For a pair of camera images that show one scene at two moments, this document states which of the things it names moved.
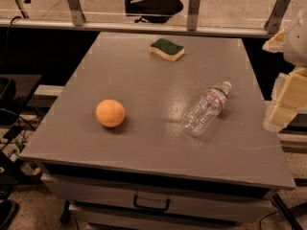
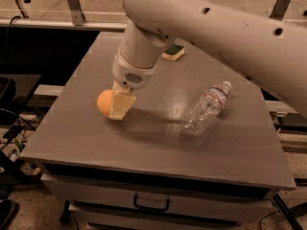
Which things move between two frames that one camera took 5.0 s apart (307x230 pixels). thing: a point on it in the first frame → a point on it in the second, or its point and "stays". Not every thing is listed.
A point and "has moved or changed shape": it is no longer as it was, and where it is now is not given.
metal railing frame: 192,24 stays
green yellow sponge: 166,49 stays
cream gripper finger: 275,44 → 116,86
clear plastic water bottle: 205,113 stays
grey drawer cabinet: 147,172 stays
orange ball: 110,113 has moved or changed shape
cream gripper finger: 289,98 → 121,104
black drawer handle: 160,209 stays
